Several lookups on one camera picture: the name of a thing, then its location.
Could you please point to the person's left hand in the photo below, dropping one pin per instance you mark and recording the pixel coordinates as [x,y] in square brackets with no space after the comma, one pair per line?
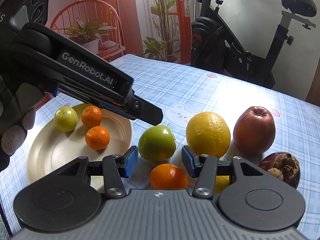
[15,137]

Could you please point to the black exercise bike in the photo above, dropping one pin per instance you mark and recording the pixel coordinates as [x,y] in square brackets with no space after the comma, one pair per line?
[212,42]

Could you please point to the green apple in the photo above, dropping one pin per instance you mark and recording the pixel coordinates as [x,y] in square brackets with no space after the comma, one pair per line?
[156,142]

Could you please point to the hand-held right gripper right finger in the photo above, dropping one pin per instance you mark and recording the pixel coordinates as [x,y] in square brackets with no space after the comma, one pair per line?
[188,161]

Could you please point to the tangerine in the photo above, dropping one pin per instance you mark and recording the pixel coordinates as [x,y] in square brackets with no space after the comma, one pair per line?
[91,116]
[97,138]
[168,176]

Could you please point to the cream round plate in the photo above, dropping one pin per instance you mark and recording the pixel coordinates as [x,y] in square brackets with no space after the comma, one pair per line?
[62,152]

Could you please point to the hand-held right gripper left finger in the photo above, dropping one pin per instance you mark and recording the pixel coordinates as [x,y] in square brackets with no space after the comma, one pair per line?
[132,161]

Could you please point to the white metal pole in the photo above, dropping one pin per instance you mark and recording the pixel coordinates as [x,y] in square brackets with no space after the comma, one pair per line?
[195,0]

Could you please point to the brown wooden furniture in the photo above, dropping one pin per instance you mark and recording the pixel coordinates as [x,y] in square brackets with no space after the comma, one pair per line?
[315,85]

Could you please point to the wrinkled purple passion fruit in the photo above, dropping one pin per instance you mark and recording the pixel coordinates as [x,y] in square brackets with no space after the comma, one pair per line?
[282,167]

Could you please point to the small pale green fruit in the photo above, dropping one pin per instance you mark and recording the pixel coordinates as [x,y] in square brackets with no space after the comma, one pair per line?
[66,119]

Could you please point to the wall poster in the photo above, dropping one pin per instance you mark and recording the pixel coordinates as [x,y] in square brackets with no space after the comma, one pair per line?
[125,17]

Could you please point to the red apple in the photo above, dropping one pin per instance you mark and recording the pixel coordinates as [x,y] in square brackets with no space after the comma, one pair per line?
[254,130]

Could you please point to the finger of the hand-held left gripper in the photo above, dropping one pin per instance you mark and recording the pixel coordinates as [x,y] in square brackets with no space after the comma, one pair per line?
[147,113]

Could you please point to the large yellow orange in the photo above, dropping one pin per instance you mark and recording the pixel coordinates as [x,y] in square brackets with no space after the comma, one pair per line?
[208,133]

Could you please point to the yellow lemon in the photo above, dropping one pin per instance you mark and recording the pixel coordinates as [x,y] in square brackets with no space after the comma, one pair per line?
[221,183]

